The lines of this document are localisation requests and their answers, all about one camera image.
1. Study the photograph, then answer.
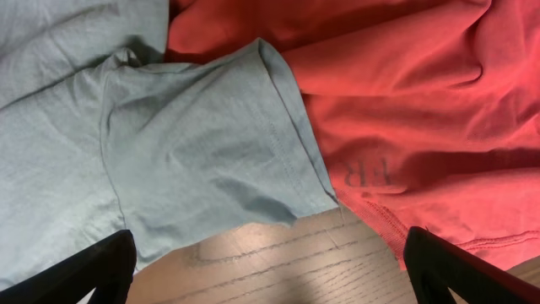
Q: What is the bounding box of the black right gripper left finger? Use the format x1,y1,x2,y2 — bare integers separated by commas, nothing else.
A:
1,230,137,304

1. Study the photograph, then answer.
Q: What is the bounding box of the light blue t-shirt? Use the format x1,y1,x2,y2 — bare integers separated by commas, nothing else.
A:
1,1,337,289

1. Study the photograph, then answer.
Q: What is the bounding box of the red t-shirt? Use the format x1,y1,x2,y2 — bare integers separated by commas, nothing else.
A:
166,0,539,269

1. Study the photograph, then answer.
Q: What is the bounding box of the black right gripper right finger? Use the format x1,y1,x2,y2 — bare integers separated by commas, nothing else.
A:
403,226,539,304

